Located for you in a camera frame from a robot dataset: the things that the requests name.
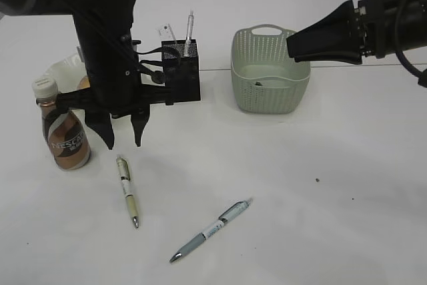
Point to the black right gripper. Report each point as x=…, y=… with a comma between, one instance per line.
x=343, y=37

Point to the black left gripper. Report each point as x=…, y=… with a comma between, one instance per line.
x=104, y=33

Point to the yellow bread loaf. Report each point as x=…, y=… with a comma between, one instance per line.
x=84, y=83

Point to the brown Nescafe coffee bottle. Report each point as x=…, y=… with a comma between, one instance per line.
x=63, y=132

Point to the clear plastic ruler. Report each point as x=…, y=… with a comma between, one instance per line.
x=166, y=33

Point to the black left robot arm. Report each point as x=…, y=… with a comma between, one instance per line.
x=48, y=7

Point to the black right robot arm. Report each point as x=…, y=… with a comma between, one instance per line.
x=367, y=28

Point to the white and green pen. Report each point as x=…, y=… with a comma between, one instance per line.
x=126, y=185

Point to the pale green ruffled glass plate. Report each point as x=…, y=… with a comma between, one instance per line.
x=67, y=73

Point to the green plastic woven basket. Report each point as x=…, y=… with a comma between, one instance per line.
x=260, y=53

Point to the black square pen holder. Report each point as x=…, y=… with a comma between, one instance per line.
x=182, y=79

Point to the blue grey grip pen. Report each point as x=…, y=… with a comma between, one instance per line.
x=225, y=218

